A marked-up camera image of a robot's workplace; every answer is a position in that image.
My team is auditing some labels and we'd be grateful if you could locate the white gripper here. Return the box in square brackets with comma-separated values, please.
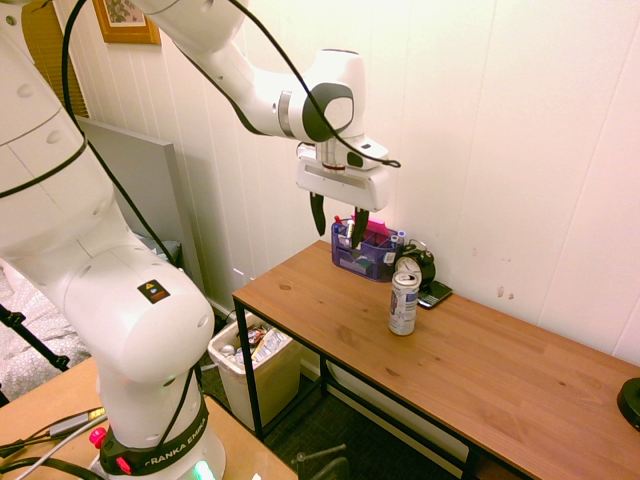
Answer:
[295, 153, 391, 251]

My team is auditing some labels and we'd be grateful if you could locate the white printed drink can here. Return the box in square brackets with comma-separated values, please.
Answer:
[388, 271, 420, 337]

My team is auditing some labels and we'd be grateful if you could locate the white plastic trash bin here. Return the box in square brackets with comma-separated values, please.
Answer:
[207, 311, 303, 432]

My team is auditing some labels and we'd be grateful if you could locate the pink sticky note pad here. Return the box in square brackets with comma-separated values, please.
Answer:
[351, 214, 393, 242]

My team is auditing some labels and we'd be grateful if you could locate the blue translucent desk organizer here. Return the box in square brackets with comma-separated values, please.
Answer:
[330, 220, 401, 284]

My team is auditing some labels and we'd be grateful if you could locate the black twin-bell alarm clock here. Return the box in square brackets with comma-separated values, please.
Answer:
[393, 238, 437, 292]

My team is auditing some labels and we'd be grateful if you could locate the black smartphone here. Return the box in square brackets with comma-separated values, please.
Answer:
[416, 280, 455, 311]

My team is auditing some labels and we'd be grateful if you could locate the grey headboard panel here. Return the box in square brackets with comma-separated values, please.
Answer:
[75, 117, 205, 292]

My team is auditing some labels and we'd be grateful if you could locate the wood framed picture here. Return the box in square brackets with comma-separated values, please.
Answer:
[92, 0, 162, 46]

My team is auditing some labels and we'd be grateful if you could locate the white patterned bed cover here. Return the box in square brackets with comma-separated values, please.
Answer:
[0, 259, 92, 403]

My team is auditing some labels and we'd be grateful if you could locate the black tripod stand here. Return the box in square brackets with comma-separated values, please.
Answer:
[0, 303, 71, 373]

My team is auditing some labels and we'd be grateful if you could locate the black round lamp base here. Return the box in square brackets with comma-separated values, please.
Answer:
[616, 377, 640, 434]

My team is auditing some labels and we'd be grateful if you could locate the wooden robot mounting board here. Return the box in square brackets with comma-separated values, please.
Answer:
[0, 357, 300, 480]

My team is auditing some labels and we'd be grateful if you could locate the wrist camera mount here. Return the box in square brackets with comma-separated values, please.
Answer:
[296, 135, 390, 172]

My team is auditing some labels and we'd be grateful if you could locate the wooden table with black frame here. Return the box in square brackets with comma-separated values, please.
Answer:
[232, 239, 640, 480]

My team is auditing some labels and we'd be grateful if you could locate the black clamp handle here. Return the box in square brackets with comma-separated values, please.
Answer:
[291, 443, 351, 480]

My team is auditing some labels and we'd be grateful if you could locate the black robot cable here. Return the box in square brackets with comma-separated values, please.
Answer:
[60, 0, 403, 454]

